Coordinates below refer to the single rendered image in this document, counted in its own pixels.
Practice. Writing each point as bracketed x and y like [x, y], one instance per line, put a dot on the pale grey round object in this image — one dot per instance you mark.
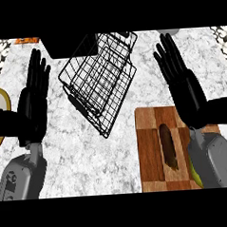
[168, 31]

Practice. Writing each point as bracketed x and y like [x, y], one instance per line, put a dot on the black box appliance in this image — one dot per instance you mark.
[67, 47]

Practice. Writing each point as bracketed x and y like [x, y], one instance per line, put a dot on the wooden cutting board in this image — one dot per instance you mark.
[151, 151]

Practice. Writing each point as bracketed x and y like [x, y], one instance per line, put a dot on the orange flat object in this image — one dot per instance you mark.
[26, 40]

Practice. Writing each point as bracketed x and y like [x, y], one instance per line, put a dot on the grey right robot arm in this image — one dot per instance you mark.
[216, 163]

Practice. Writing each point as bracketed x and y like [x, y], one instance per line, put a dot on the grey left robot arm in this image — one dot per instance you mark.
[22, 178]

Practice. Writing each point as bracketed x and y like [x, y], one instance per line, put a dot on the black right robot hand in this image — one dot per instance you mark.
[188, 95]

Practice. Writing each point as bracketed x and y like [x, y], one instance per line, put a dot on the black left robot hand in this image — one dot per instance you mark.
[31, 114]

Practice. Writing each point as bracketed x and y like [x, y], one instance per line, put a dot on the yellow-green pear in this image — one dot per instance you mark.
[196, 177]

